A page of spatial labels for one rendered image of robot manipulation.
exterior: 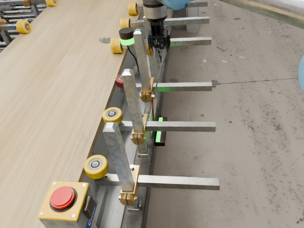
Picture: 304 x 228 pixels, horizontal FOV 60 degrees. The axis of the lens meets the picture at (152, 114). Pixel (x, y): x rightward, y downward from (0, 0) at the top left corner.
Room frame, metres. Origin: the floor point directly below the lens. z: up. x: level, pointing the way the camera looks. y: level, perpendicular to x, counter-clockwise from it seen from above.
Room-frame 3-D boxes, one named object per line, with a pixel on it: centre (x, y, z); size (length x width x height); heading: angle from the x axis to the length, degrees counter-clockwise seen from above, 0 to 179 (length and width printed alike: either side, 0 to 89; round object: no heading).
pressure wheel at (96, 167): (0.57, 0.21, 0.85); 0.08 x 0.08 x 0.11
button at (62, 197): (0.25, 0.17, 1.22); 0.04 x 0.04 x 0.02
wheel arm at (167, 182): (0.53, 0.02, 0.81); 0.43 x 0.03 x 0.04; 78
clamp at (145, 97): (1.02, 0.01, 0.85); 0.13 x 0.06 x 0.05; 168
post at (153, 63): (1.24, -0.05, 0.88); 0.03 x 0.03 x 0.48; 78
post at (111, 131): (0.50, 0.11, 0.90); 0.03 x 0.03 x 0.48; 78
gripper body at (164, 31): (0.97, -0.07, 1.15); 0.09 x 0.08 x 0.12; 168
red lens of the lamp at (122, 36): (1.00, 0.05, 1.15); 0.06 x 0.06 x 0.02
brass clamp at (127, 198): (0.53, 0.11, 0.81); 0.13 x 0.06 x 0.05; 168
